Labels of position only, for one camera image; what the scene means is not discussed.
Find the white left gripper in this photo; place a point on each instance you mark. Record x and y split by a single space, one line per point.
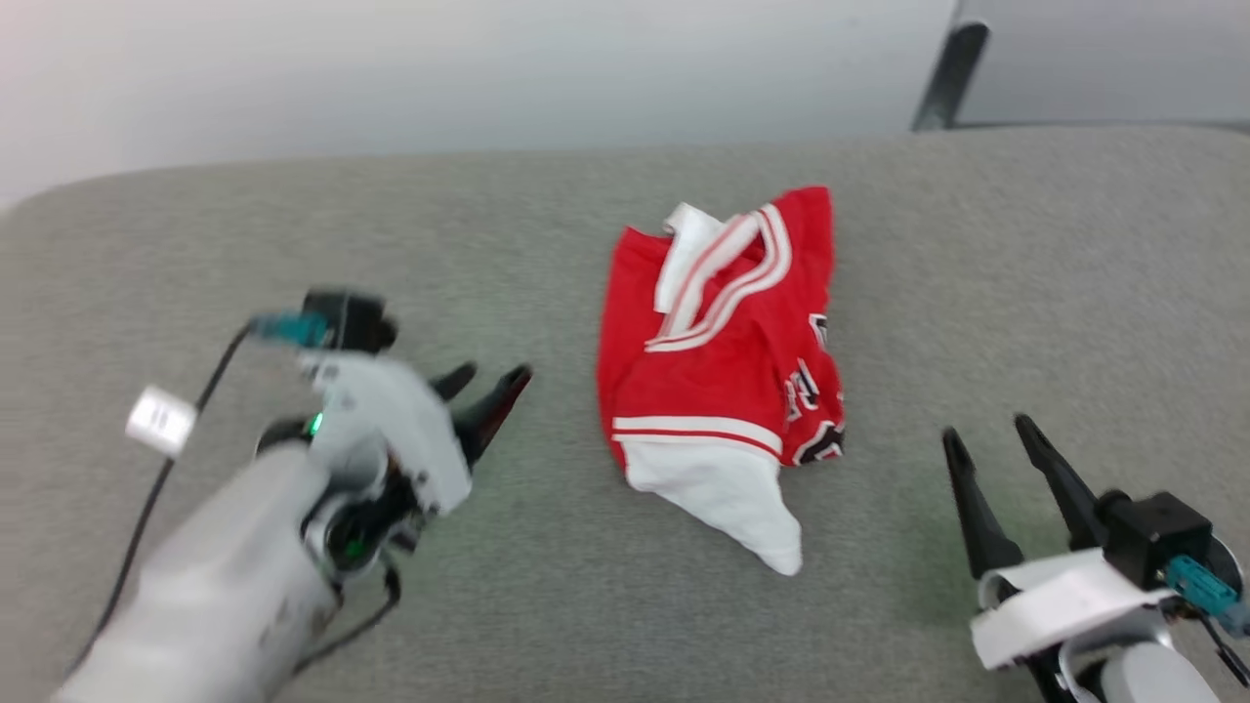
400 420

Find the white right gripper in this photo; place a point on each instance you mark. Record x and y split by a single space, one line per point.
1055 600

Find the red and white jersey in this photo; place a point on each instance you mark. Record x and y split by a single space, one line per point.
723 381

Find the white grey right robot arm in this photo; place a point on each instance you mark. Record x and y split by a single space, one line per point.
1143 679

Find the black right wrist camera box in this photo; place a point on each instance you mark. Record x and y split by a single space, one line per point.
1157 537

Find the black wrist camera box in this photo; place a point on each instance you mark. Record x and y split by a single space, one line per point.
352 322
1157 537

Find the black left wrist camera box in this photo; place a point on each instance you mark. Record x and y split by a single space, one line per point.
352 322

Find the dark metal frame brace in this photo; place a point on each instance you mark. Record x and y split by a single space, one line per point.
952 73

